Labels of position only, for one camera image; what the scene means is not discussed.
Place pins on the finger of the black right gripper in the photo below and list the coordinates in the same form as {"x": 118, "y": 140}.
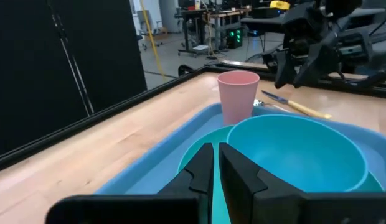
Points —
{"x": 317, "y": 62}
{"x": 284, "y": 68}

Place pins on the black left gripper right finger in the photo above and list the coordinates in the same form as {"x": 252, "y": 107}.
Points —
{"x": 239, "y": 186}

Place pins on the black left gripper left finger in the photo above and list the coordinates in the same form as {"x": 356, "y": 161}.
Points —
{"x": 199, "y": 174}

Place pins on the blue plastic tray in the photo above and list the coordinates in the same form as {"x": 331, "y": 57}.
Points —
{"x": 168, "y": 161}

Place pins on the teal plastic plate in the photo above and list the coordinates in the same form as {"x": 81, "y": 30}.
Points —
{"x": 205, "y": 137}

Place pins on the pink plastic cup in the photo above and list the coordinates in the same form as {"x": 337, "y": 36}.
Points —
{"x": 238, "y": 99}

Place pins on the blue plastic bowl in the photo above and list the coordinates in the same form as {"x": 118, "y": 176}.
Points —
{"x": 299, "y": 152}

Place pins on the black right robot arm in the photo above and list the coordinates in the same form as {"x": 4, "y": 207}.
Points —
{"x": 345, "y": 4}

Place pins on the yellow box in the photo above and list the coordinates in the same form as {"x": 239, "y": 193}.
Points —
{"x": 280, "y": 4}

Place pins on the grey desk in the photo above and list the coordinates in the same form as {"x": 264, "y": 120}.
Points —
{"x": 261, "y": 24}

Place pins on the black computer green lights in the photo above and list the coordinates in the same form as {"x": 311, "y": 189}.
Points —
{"x": 234, "y": 37}

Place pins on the wooden top workbench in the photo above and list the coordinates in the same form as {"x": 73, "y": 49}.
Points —
{"x": 211, "y": 14}

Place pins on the grey office chair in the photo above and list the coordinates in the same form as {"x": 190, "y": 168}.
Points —
{"x": 146, "y": 25}

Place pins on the black partition screen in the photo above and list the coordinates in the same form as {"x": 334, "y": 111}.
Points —
{"x": 25, "y": 62}

